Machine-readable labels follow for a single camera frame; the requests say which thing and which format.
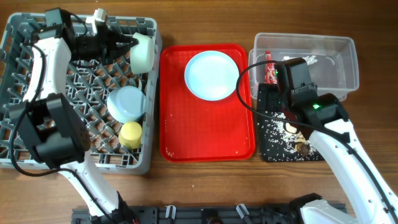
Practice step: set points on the light blue food bowl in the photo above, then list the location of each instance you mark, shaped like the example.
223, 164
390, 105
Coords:
126, 104

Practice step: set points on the grey plastic dishwasher rack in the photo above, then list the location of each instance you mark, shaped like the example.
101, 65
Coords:
87, 89

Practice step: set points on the clear plastic bin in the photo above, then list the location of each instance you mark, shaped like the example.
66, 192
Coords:
335, 72

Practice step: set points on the black plastic tray bin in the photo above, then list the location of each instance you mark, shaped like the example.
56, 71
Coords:
261, 102

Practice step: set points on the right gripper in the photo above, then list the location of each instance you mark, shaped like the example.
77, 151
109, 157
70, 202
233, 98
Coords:
314, 86

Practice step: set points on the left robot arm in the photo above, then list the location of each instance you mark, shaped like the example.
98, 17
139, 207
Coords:
47, 123

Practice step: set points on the food scraps and rice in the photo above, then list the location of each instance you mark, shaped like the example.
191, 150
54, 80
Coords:
281, 142

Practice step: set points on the light green small bowl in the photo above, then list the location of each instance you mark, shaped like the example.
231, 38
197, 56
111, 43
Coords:
142, 55

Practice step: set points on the red snack wrapper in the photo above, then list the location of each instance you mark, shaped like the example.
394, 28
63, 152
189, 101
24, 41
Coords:
270, 77

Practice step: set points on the white napkin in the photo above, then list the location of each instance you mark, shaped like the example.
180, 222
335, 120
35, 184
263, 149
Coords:
310, 60

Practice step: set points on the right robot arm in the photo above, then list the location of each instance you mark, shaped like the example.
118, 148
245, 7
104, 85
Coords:
327, 126

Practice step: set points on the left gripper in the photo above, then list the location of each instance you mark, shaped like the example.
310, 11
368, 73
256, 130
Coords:
109, 42

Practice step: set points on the yellow plastic cup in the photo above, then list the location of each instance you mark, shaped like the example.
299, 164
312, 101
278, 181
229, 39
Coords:
130, 135

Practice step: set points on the red plastic tray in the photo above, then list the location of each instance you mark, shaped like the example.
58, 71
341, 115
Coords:
196, 130

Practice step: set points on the light blue plate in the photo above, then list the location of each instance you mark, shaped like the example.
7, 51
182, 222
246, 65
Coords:
211, 75

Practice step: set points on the white plastic spoon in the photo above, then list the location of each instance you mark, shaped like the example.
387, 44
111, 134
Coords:
139, 84

